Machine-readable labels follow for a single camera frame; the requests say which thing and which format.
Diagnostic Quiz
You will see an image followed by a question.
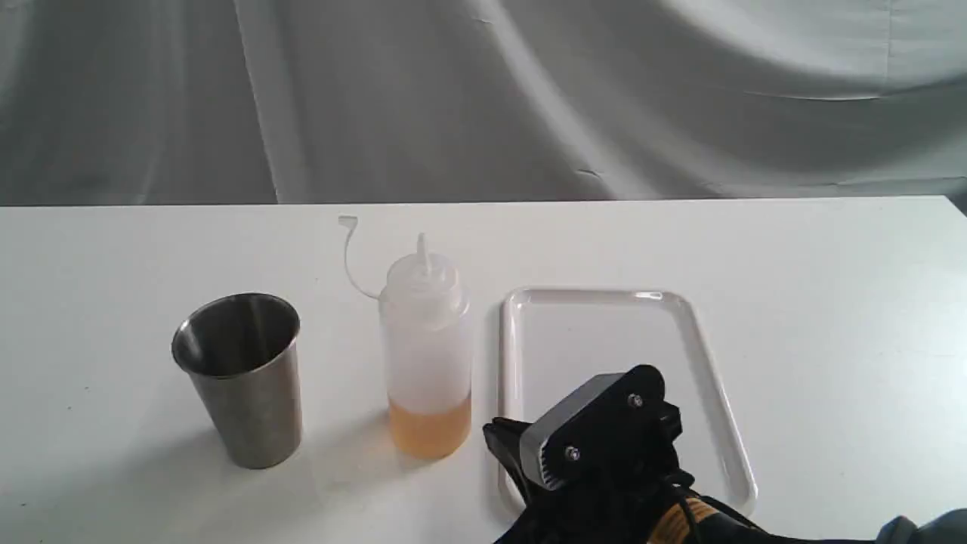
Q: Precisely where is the grey fabric backdrop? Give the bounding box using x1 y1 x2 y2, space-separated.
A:
1 1 965 208

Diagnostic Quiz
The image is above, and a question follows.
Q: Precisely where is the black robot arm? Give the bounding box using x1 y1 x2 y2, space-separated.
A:
483 365 792 543

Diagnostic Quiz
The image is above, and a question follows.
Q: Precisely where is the clear plastic squeeze bottle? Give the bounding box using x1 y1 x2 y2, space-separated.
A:
350 233 474 460

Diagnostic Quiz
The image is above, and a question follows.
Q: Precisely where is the black cable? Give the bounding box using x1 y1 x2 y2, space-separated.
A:
665 476 707 544

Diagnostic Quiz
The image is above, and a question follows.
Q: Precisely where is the stainless steel cup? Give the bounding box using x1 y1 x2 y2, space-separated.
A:
171 292 303 471

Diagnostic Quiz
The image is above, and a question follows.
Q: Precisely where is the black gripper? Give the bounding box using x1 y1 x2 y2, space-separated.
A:
483 365 697 543

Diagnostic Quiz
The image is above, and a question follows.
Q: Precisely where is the white plastic tray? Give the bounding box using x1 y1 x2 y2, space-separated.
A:
499 288 758 516

